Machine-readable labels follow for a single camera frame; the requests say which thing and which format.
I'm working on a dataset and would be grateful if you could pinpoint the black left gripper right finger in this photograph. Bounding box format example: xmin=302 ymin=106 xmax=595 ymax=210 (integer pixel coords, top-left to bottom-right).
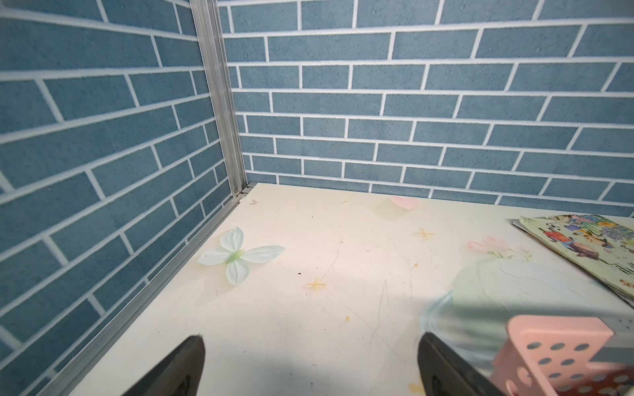
xmin=418 ymin=333 xmax=504 ymax=396

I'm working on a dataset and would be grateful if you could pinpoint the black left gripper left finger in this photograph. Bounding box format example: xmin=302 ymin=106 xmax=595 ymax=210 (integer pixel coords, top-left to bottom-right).
xmin=124 ymin=335 xmax=206 ymax=396

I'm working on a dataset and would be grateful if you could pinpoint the pink perforated plastic basket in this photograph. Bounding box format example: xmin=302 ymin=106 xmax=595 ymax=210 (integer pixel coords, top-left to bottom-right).
xmin=490 ymin=315 xmax=633 ymax=395

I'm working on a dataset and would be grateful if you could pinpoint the colourful cartoon picture book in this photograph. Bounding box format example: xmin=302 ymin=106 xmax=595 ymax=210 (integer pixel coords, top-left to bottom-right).
xmin=513 ymin=214 xmax=633 ymax=305

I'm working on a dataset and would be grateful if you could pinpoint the aluminium corner post left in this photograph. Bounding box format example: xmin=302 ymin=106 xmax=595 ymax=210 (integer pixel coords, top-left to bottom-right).
xmin=191 ymin=0 xmax=248 ymax=196

